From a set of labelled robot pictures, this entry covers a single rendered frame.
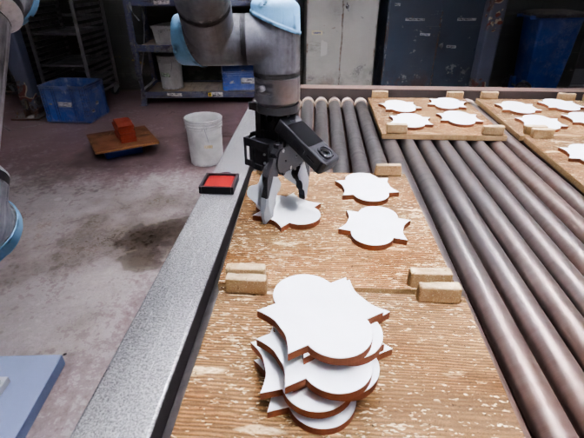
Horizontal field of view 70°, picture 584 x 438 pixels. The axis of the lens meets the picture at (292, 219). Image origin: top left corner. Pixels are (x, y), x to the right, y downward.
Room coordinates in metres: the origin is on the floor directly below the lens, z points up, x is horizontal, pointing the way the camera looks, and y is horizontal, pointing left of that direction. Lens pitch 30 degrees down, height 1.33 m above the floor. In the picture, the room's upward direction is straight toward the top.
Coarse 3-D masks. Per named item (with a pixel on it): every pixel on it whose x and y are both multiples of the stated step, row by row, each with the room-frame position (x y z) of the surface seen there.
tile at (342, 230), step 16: (368, 208) 0.70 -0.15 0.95; (384, 208) 0.70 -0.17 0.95; (352, 224) 0.63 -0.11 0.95; (368, 224) 0.63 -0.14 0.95; (384, 224) 0.63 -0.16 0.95; (400, 224) 0.63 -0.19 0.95; (352, 240) 0.60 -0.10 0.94; (368, 240) 0.58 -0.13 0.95; (384, 240) 0.58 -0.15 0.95; (400, 240) 0.59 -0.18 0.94
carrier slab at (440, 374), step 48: (240, 336) 0.38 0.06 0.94; (384, 336) 0.38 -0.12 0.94; (432, 336) 0.38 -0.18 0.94; (480, 336) 0.38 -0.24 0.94; (192, 384) 0.31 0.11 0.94; (240, 384) 0.31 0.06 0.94; (384, 384) 0.31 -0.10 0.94; (432, 384) 0.31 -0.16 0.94; (480, 384) 0.31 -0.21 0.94; (192, 432) 0.25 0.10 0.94; (240, 432) 0.25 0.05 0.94; (288, 432) 0.25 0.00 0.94; (384, 432) 0.25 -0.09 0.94; (432, 432) 0.25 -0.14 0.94; (480, 432) 0.25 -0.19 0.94
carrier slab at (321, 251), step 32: (288, 192) 0.78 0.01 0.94; (320, 192) 0.78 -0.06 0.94; (256, 224) 0.65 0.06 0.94; (320, 224) 0.65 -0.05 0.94; (416, 224) 0.65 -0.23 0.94; (256, 256) 0.55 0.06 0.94; (288, 256) 0.55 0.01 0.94; (320, 256) 0.55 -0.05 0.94; (352, 256) 0.55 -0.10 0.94; (384, 256) 0.55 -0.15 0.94; (416, 256) 0.55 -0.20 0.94; (384, 288) 0.48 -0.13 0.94; (416, 288) 0.48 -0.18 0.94
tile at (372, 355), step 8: (352, 288) 0.39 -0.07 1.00; (360, 296) 0.38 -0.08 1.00; (368, 304) 0.36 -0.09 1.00; (384, 312) 0.35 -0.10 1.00; (384, 320) 0.35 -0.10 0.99; (376, 328) 0.33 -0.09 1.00; (376, 336) 0.31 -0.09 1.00; (376, 344) 0.30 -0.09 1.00; (368, 352) 0.29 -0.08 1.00; (376, 352) 0.30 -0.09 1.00; (304, 360) 0.29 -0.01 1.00; (312, 360) 0.29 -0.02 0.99; (368, 360) 0.29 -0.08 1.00
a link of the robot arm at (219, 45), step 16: (176, 16) 0.69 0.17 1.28; (240, 16) 0.69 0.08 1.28; (176, 32) 0.66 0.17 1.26; (192, 32) 0.64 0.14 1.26; (208, 32) 0.63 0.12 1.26; (224, 32) 0.65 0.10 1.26; (240, 32) 0.67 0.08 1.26; (176, 48) 0.66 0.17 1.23; (192, 48) 0.66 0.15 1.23; (208, 48) 0.65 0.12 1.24; (224, 48) 0.66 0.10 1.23; (240, 48) 0.67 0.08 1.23; (192, 64) 0.68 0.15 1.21; (208, 64) 0.68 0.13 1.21; (224, 64) 0.69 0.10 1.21; (240, 64) 0.69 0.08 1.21
